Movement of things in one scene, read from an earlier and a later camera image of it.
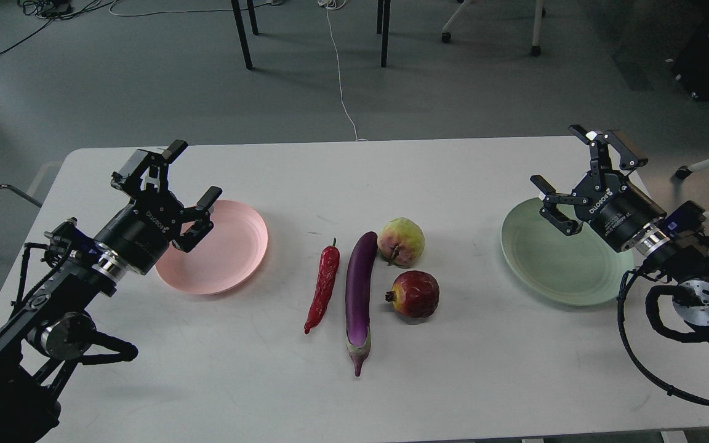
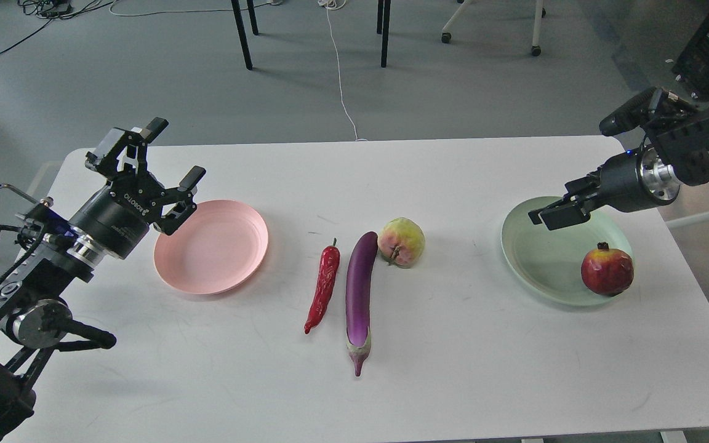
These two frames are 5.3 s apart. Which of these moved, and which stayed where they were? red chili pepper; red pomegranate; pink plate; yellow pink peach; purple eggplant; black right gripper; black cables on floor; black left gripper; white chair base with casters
Moved: black left gripper; black right gripper; red pomegranate
Stayed: white chair base with casters; black cables on floor; pink plate; purple eggplant; red chili pepper; yellow pink peach
